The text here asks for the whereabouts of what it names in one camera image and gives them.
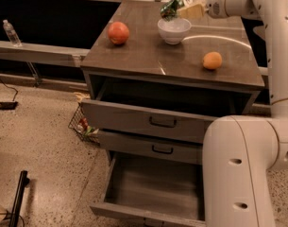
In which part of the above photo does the grey drawer cabinet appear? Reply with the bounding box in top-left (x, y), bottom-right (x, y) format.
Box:
top-left (80, 0), bottom-right (265, 227)

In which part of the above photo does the white ceramic bowl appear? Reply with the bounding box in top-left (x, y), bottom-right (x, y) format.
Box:
top-left (158, 18), bottom-right (192, 44)

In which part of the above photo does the grey metal shelf rail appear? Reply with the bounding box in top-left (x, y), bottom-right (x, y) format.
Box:
top-left (0, 41), bottom-right (89, 67)

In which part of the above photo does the black power adapter with cable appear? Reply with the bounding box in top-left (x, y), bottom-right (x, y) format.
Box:
top-left (0, 79), bottom-right (19, 111)

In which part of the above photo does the orange fruit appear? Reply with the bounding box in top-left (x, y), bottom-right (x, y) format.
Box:
top-left (202, 52), bottom-right (222, 70)

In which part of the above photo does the bottom grey drawer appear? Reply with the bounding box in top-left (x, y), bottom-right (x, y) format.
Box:
top-left (91, 153), bottom-right (206, 227)

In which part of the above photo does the top grey drawer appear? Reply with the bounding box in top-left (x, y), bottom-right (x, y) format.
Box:
top-left (82, 79), bottom-right (250, 143)

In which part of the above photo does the black metal stand leg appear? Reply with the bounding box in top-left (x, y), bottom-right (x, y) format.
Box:
top-left (8, 170), bottom-right (30, 227)

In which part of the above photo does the wire basket with items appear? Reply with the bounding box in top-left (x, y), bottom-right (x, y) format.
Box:
top-left (68, 106), bottom-right (99, 145)

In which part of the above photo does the crushed green can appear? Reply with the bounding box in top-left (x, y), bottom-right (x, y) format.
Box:
top-left (161, 0), bottom-right (193, 21)

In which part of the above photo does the red apple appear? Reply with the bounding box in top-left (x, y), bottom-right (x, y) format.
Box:
top-left (108, 22), bottom-right (129, 45)

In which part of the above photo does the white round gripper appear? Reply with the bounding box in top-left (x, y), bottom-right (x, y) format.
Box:
top-left (178, 0), bottom-right (227, 19)

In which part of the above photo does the grey drawer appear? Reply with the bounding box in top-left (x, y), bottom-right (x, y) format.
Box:
top-left (98, 131), bottom-right (202, 165)
top-left (82, 79), bottom-right (250, 143)
top-left (91, 153), bottom-right (206, 227)

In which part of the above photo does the middle grey drawer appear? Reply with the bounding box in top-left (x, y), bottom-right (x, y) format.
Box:
top-left (98, 131), bottom-right (202, 165)

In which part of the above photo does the clear plastic water bottle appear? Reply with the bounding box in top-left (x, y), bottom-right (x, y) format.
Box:
top-left (3, 20), bottom-right (22, 46)

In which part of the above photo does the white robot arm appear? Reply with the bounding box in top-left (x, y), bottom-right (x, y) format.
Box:
top-left (178, 0), bottom-right (288, 227)

